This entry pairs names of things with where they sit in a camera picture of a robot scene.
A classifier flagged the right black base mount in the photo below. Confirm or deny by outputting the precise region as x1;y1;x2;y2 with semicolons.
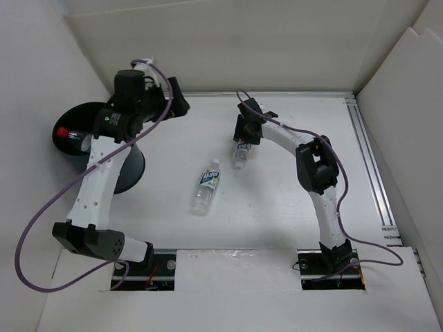
292;250;365;291

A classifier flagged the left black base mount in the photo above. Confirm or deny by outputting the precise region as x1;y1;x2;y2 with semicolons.
110;250;177;291

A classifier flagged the clear bottle red label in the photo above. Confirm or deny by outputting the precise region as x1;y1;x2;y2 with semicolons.
56;127;93;153

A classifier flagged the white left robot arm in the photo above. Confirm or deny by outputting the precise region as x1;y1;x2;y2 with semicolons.
52;68;190;275

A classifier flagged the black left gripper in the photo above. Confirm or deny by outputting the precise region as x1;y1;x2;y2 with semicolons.
136;77;189;122

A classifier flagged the aluminium rail right side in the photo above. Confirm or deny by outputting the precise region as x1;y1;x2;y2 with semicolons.
344;93;426;279

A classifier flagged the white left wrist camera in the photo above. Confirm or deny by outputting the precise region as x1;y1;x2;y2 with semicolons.
131;57;161;89

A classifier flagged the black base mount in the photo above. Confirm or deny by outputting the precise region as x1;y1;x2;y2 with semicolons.
292;250;365;291
110;250;177;291

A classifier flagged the dark round plastic bin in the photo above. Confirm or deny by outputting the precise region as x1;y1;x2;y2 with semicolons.
50;100;146;194

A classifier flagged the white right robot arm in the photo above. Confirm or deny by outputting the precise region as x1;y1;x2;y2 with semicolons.
234;98;352;275

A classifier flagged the clear bottle orange blue label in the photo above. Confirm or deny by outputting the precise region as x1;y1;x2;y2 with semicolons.
233;140;252;170

